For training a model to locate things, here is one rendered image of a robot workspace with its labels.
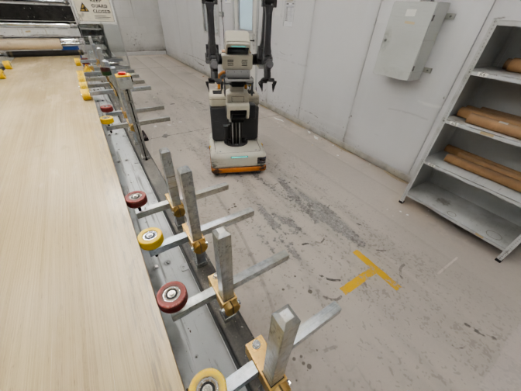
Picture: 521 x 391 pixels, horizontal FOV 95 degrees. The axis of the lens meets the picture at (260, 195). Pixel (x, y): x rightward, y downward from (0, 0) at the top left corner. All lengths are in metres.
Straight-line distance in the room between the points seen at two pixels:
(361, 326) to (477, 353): 0.66
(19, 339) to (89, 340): 0.16
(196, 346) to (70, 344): 0.38
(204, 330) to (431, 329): 1.47
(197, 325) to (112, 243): 0.41
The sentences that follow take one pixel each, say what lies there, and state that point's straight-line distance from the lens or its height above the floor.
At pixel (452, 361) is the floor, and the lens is 1.99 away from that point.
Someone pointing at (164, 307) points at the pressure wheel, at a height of 0.91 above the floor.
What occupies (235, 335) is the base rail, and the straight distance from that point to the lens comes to 0.90.
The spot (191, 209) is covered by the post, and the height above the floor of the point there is 1.00.
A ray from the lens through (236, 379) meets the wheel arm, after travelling 0.72.
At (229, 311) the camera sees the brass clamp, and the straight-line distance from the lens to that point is 0.81.
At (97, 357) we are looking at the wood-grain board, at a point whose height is 0.90.
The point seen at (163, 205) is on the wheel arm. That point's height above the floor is 0.82.
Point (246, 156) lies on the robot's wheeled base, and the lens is 2.66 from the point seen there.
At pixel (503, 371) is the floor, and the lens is 2.14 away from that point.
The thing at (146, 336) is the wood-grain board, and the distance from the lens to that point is 0.72.
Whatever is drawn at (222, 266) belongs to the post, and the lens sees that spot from 0.66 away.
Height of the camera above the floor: 1.53
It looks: 38 degrees down
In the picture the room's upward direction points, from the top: 3 degrees clockwise
